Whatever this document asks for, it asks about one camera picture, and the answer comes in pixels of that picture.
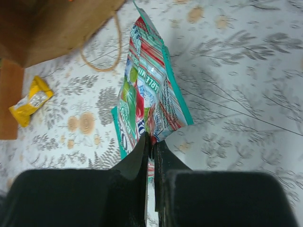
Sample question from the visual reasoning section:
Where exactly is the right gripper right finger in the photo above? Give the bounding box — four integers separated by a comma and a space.
152, 141, 298, 227

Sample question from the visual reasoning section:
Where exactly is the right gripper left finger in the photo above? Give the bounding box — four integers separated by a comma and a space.
0, 135, 148, 227

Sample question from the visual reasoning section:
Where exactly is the teal mint candy bag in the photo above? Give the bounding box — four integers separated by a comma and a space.
111, 0, 195, 227

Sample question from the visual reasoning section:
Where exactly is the yellow small snack bar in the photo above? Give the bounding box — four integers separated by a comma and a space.
9, 76, 53, 127

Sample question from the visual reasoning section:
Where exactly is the red paper bag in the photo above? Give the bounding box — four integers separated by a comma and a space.
0, 0, 124, 140

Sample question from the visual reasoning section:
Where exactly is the floral table cloth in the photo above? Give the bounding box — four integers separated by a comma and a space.
0, 0, 303, 224

